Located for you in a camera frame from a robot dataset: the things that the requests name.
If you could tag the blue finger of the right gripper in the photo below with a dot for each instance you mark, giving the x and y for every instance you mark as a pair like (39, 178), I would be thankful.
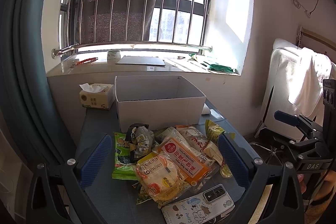
(286, 118)

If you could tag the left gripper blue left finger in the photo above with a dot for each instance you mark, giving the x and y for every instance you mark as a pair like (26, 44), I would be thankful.
(92, 159)

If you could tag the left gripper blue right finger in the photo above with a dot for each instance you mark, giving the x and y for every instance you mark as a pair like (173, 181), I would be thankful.
(235, 163)

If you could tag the clear jelly cup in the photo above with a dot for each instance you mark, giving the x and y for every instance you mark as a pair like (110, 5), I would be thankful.
(225, 171)

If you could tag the green seaweed snack bag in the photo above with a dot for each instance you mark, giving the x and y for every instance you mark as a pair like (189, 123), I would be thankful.
(123, 169)

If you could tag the orange Indian flying cake pack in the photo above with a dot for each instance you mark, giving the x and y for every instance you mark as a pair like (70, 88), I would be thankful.
(197, 168)

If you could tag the white red cartoon snack bag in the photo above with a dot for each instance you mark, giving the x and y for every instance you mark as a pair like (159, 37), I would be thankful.
(199, 141)

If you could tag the black kuromi snack bag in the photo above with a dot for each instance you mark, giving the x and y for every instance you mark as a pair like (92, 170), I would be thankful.
(141, 141)

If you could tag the yellow round cake pack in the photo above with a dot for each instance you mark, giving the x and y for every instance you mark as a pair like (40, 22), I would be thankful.
(161, 178)

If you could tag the green garlic peas bag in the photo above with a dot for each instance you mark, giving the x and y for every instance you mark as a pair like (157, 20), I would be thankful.
(214, 131)

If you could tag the white text snack bag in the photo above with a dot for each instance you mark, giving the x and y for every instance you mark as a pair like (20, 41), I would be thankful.
(162, 134)

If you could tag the white cushioned chair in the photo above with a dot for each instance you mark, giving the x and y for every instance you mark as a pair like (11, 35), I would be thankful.
(284, 57)

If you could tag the white towel on chair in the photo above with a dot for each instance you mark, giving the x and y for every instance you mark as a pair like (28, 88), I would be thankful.
(306, 85)

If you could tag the phone with cartoon case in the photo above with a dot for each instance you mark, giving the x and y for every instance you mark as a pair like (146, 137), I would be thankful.
(209, 206)

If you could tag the tissue pack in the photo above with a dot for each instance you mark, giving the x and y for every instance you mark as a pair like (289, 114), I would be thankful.
(97, 96)

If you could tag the dark teal curtain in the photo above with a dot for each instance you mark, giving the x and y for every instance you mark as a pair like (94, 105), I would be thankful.
(34, 126)

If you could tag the green plastic bag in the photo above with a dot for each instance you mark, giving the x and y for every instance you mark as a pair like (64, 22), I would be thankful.
(211, 64)

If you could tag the white cardboard box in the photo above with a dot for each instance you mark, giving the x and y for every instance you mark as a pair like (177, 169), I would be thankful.
(159, 101)

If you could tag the tape roll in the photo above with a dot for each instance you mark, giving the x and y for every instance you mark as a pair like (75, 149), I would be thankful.
(113, 55)

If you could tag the grey flat board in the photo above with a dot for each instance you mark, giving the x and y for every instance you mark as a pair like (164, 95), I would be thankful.
(141, 60)

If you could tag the steel window railing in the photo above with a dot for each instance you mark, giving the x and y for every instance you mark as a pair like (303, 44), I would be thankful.
(176, 26)

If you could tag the orange handled tool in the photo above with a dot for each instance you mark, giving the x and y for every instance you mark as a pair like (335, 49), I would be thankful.
(85, 61)

